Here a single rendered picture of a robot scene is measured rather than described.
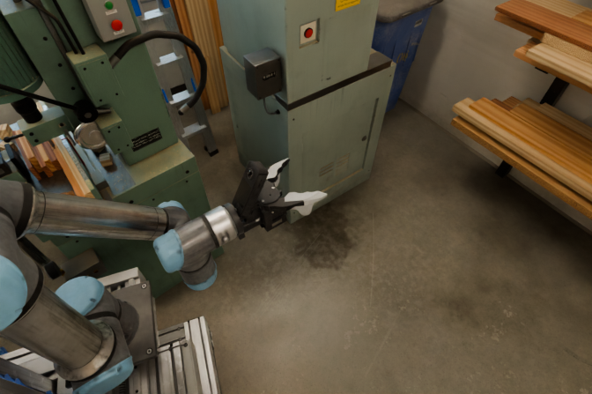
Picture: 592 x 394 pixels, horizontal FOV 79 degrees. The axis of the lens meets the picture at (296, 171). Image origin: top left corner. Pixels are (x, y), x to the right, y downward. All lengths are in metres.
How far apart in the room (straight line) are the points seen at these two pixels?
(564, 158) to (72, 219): 1.96
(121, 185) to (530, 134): 1.90
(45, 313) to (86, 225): 0.16
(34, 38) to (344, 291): 1.68
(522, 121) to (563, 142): 0.20
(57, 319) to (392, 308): 1.60
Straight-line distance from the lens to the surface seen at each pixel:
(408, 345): 1.99
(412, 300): 2.07
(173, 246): 0.72
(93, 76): 1.22
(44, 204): 0.74
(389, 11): 2.21
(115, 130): 1.32
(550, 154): 2.07
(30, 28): 1.28
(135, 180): 1.50
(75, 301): 0.99
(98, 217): 0.77
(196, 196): 1.66
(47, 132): 1.47
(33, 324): 0.72
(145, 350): 1.13
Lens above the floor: 1.85
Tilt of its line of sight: 49 degrees down
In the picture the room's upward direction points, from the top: straight up
